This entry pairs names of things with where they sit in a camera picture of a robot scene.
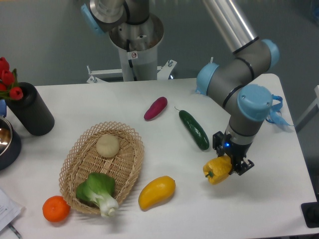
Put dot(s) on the woven wicker basket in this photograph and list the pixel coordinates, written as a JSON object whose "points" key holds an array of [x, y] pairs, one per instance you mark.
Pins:
{"points": [[84, 159]]}

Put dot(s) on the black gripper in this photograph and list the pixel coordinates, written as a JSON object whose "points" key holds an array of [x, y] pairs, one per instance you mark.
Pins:
{"points": [[236, 147]]}

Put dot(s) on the yellow bell pepper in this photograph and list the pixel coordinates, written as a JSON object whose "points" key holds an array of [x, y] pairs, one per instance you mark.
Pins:
{"points": [[217, 169]]}

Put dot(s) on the purple sweet potato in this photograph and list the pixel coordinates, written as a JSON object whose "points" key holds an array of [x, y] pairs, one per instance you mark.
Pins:
{"points": [[156, 108]]}

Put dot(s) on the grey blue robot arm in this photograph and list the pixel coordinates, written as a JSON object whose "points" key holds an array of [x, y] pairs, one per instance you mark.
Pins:
{"points": [[230, 86]]}

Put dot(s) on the red artificial tulips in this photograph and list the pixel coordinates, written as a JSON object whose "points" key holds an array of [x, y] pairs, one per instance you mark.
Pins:
{"points": [[9, 86]]}

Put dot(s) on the blue plastic strip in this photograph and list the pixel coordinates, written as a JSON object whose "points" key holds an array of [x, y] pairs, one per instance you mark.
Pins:
{"points": [[198, 90]]}

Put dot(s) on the green cucumber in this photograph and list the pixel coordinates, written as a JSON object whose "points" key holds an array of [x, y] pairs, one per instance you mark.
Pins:
{"points": [[195, 130]]}

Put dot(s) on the white frame at right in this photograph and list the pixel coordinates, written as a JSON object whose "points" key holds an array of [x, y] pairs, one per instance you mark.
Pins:
{"points": [[309, 113]]}

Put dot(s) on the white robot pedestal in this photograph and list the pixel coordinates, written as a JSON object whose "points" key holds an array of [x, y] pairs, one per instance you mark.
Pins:
{"points": [[137, 47]]}

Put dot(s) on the orange mandarin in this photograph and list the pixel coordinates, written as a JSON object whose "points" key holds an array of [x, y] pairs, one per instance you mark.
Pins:
{"points": [[55, 209]]}

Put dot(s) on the black cylindrical vase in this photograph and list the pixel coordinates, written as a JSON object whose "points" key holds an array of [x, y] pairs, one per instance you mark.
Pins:
{"points": [[32, 111]]}

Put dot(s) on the pen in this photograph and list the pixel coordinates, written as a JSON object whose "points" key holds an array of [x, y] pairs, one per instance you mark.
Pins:
{"points": [[14, 230]]}

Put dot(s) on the blue object at left edge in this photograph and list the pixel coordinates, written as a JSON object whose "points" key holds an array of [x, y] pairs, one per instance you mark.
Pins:
{"points": [[3, 108]]}

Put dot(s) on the white steamed bun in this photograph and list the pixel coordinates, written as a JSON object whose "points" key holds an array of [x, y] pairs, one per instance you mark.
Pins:
{"points": [[108, 145]]}

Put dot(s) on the dark metal bowl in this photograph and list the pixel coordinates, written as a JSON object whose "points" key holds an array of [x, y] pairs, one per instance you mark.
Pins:
{"points": [[10, 144]]}

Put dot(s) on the yellow mango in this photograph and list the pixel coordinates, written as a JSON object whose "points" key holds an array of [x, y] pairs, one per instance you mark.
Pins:
{"points": [[156, 192]]}

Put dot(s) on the green bok choy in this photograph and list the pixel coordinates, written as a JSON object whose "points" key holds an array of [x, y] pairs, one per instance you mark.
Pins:
{"points": [[98, 189]]}

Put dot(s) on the black device at edge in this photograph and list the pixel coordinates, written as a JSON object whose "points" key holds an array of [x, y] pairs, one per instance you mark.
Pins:
{"points": [[311, 214]]}

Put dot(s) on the white paper sheets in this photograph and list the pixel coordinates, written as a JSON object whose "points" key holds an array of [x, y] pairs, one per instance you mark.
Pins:
{"points": [[9, 210]]}

